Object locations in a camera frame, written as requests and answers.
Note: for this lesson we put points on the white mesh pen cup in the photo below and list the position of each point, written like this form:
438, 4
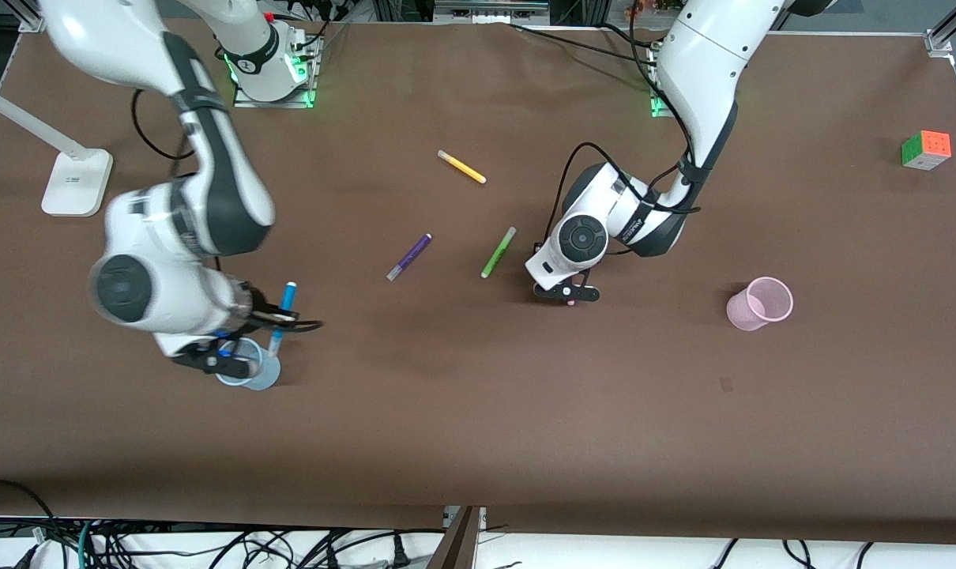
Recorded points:
758, 304

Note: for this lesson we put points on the black power plug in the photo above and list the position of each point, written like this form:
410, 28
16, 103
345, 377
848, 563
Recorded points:
399, 553

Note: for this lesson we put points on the white desk lamp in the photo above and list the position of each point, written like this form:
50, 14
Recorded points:
75, 182

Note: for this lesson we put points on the brown table leg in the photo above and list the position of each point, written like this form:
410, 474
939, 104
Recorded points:
454, 545

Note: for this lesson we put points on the colourful puzzle cube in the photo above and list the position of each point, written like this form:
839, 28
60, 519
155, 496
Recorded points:
927, 150

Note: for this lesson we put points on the aluminium frame profile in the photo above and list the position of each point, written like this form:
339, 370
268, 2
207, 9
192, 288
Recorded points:
28, 14
948, 32

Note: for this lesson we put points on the blue marker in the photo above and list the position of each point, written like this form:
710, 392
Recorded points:
285, 304

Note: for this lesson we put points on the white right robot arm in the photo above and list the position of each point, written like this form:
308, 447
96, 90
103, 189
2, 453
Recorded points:
217, 186

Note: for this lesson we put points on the yellow marker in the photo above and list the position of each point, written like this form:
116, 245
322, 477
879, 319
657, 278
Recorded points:
462, 167

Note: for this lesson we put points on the green marker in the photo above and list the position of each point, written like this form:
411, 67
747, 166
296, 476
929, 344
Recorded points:
498, 252

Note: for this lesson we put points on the light blue mesh cup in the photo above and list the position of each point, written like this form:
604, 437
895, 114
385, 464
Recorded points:
258, 378

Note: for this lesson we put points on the purple marker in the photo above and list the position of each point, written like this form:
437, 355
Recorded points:
411, 255

